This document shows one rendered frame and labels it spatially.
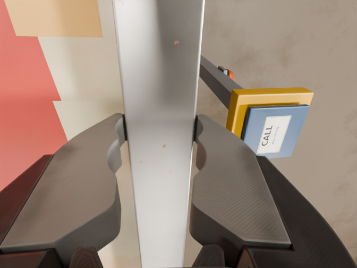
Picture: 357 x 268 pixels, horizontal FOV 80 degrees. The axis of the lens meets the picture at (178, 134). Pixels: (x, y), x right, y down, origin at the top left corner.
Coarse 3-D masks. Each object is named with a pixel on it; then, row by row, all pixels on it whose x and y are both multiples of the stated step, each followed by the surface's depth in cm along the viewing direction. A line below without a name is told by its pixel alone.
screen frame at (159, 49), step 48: (144, 0) 9; (192, 0) 9; (144, 48) 9; (192, 48) 10; (144, 96) 11; (192, 96) 11; (144, 144) 12; (192, 144) 12; (144, 192) 14; (144, 240) 17
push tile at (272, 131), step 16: (256, 112) 32; (272, 112) 32; (288, 112) 33; (304, 112) 33; (256, 128) 33; (272, 128) 34; (288, 128) 35; (256, 144) 35; (272, 144) 36; (288, 144) 36
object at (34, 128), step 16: (0, 112) 15; (16, 112) 15; (32, 112) 15; (48, 112) 15; (0, 128) 15; (16, 128) 15; (32, 128) 15; (48, 128) 15; (0, 144) 16; (16, 144) 16; (32, 144) 16; (48, 144) 16; (0, 160) 17; (16, 160) 17; (32, 160) 17; (0, 176) 17; (16, 176) 18
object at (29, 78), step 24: (0, 0) 11; (0, 24) 12; (0, 48) 12; (24, 48) 13; (0, 72) 13; (24, 72) 13; (48, 72) 13; (0, 96) 14; (24, 96) 14; (48, 96) 14
